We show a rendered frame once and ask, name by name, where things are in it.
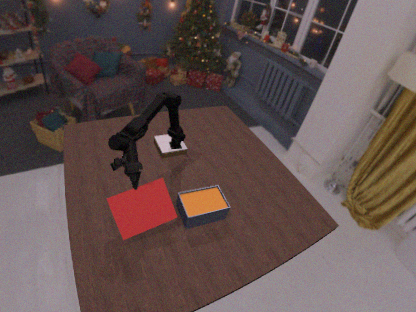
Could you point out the red lid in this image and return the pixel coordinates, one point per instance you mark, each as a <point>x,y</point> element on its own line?
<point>139,210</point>

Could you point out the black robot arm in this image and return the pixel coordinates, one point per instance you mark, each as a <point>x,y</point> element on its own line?
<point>137,128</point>

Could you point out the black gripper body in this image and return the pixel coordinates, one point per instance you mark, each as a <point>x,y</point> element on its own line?
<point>133,164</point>

